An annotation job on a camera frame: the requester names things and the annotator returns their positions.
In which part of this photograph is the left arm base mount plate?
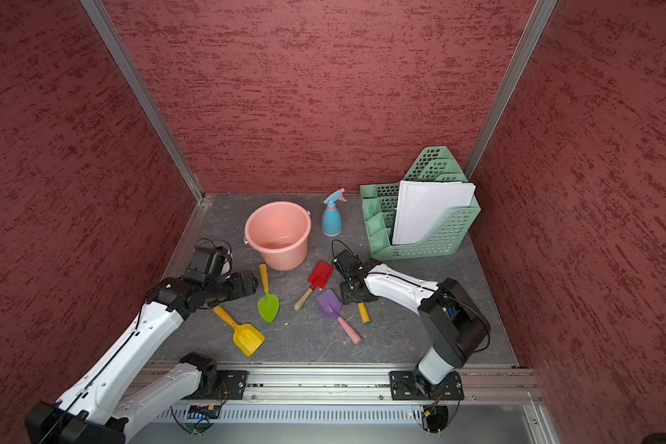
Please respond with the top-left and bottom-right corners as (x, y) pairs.
(201, 370), (249, 403)

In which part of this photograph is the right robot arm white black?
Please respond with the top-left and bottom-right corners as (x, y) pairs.
(333, 251), (490, 397)

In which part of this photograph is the yellow plastic scoop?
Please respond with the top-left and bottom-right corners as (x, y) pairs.
(213, 306), (265, 357)

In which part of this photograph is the blue fork rake yellow handle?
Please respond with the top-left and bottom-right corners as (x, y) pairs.
(357, 303), (371, 325)

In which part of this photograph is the red shovel wooden handle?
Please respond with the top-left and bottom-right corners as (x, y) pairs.
(294, 261), (334, 311)

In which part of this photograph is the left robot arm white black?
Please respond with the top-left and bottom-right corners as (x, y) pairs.
(24, 246), (259, 443)

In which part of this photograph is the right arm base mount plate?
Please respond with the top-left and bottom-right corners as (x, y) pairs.
(388, 370), (465, 401)

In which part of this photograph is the pink plastic bucket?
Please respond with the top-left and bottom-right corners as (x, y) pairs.
(243, 201), (312, 272)

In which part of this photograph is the green trowel yellow handle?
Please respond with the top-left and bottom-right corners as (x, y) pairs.
(257, 264), (279, 323)

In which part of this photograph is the purple shovel pink handle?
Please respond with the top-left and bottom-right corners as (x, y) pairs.
(316, 289), (362, 344)

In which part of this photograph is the teal pink spray bottle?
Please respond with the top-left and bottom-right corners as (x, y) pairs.
(321, 188), (346, 238)

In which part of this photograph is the aluminium corner post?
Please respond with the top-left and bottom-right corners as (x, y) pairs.
(81, 0), (206, 204)
(464, 0), (558, 179)

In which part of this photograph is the white paper stack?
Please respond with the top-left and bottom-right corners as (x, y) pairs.
(391, 181), (475, 245)

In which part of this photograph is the green mesh file organizer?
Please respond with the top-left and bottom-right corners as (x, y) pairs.
(360, 146), (481, 261)

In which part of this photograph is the left aluminium corner post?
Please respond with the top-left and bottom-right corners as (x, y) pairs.
(81, 0), (206, 204)

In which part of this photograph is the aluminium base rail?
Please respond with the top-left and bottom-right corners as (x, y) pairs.
(135, 363), (559, 443)

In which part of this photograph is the right aluminium corner post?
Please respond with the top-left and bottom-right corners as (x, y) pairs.
(464, 0), (558, 179)

